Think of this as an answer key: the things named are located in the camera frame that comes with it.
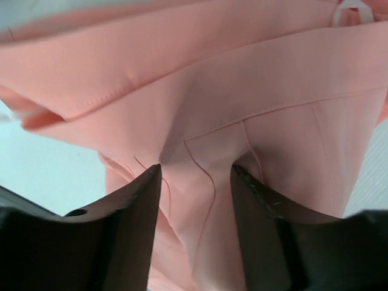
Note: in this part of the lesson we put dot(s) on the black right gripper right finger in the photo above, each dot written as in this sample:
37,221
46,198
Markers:
286,246

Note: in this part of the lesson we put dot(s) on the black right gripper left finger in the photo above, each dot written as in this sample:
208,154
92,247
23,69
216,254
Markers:
105,245

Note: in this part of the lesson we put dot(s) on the pink skirt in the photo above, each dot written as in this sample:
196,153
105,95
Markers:
291,90

